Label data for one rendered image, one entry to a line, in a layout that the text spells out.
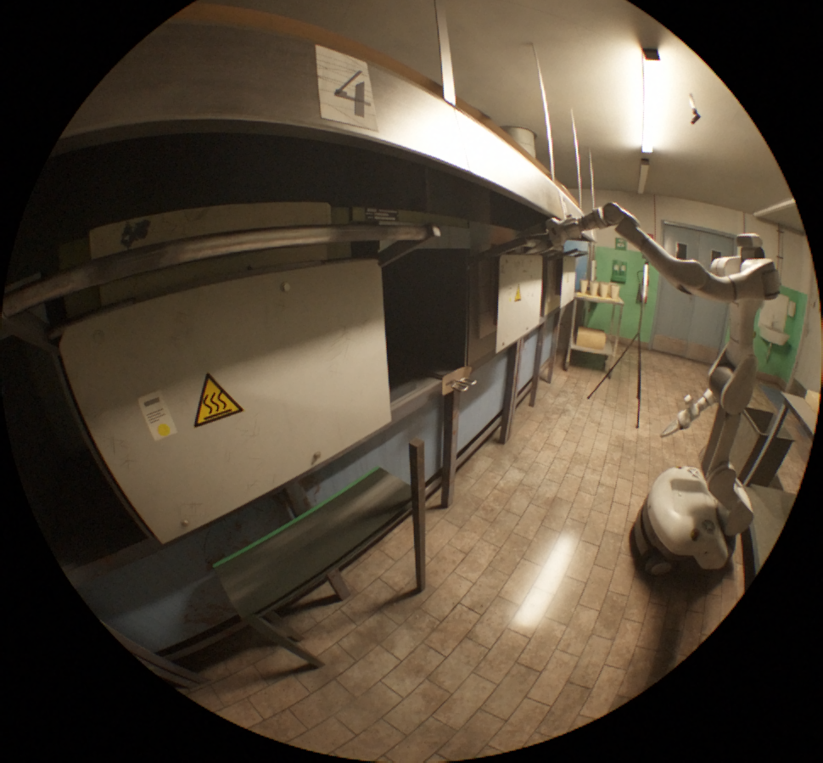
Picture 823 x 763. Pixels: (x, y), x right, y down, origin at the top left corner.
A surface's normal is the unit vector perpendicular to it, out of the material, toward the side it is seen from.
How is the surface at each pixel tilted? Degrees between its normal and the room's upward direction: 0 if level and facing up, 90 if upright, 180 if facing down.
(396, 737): 0
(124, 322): 90
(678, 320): 90
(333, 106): 80
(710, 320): 90
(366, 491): 0
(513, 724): 0
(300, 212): 90
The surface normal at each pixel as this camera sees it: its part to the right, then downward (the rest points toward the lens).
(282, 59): 0.73, 0.03
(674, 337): -0.66, 0.28
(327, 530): -0.04, -0.94
